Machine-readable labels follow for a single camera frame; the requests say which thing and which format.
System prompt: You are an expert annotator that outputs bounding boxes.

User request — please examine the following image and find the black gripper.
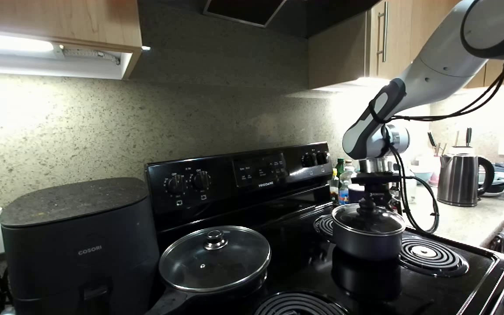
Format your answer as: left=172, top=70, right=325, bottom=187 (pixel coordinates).
left=360, top=159, right=403, bottom=213

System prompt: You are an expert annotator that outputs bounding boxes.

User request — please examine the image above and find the dark saucepan with glass lid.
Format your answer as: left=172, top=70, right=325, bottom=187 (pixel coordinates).
left=332, top=203, right=407, bottom=261

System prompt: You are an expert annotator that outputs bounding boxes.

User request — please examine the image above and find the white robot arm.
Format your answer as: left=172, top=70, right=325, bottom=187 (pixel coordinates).
left=342, top=0, right=504, bottom=159

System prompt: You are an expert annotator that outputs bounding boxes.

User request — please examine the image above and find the wooden cabinet by arm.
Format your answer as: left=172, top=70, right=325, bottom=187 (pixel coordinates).
left=307, top=0, right=504, bottom=91

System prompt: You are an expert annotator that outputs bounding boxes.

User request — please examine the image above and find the black electric stove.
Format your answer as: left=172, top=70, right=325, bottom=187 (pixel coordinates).
left=146, top=143, right=504, bottom=315

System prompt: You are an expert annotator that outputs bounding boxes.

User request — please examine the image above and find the blue salt canister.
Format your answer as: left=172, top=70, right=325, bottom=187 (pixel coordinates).
left=349, top=184, right=365, bottom=203

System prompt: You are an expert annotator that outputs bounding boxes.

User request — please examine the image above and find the white cap bottle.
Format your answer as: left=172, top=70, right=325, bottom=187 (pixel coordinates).
left=339, top=164, right=358, bottom=205

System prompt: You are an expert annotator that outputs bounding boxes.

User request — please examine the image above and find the stainless electric kettle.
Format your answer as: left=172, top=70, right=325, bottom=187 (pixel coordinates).
left=438, top=128, right=496, bottom=206

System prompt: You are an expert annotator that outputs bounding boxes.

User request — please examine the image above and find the black frying pan with lid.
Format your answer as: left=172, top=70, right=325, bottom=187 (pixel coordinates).
left=146, top=226, right=272, bottom=315

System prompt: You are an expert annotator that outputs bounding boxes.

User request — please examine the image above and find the black range hood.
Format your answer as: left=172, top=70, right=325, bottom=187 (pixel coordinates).
left=204, top=0, right=382, bottom=37

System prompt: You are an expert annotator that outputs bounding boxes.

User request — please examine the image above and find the black air fryer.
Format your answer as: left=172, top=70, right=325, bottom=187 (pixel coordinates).
left=0, top=177, right=160, bottom=315

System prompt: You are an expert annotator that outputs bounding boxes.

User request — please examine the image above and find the wooden cabinet near hood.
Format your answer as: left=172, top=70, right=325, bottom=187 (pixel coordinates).
left=0, top=0, right=143, bottom=80

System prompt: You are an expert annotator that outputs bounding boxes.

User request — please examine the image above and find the under cabinet light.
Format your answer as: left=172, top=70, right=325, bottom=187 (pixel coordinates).
left=0, top=33, right=59, bottom=56

